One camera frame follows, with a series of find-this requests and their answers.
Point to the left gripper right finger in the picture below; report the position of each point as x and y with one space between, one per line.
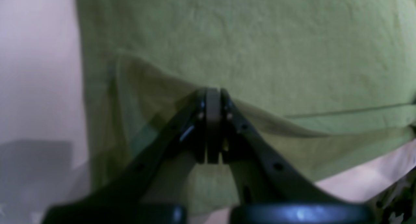
272 191

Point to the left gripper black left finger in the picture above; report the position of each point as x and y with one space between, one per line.
148 190

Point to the olive green t-shirt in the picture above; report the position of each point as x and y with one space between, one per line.
330 84

